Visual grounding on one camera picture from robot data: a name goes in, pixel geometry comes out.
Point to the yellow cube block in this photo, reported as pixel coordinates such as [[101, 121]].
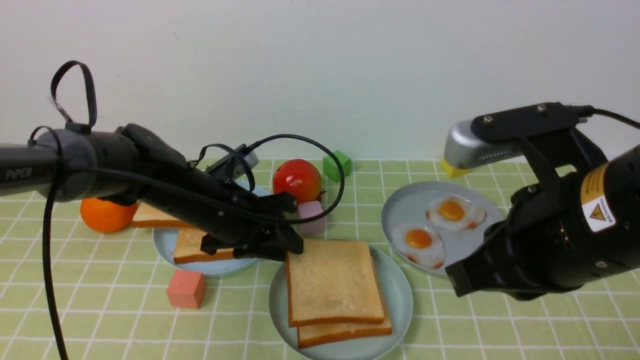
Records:
[[452, 171]]

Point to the fried egg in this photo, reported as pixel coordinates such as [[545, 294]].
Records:
[[419, 244], [453, 213]]

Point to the rear fried egg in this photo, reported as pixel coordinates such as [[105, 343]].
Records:
[[453, 213]]

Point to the red tomato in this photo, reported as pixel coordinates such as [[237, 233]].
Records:
[[299, 178]]

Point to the green checkered tablecloth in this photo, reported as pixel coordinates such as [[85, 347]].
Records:
[[110, 291]]

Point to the salmon red cube block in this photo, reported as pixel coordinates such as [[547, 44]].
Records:
[[186, 289]]

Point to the light blue bread plate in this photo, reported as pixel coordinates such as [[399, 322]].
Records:
[[165, 240]]

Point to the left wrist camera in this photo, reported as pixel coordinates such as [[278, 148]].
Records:
[[237, 163]]

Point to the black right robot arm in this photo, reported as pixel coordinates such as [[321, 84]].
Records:
[[600, 213]]

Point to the green cube block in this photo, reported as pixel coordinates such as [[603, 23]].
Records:
[[330, 168]]

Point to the front fried egg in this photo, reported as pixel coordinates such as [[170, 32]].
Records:
[[419, 244]]

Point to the teal empty plate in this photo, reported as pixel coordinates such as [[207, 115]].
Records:
[[399, 301]]

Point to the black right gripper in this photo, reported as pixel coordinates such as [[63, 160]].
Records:
[[525, 256]]

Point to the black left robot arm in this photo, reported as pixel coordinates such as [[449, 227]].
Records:
[[133, 165]]

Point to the orange mandarin fruit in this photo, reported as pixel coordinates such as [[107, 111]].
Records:
[[106, 217]]

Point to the grey-blue egg plate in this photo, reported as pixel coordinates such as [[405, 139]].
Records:
[[408, 205]]

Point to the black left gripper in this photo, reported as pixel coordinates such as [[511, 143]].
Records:
[[244, 222]]

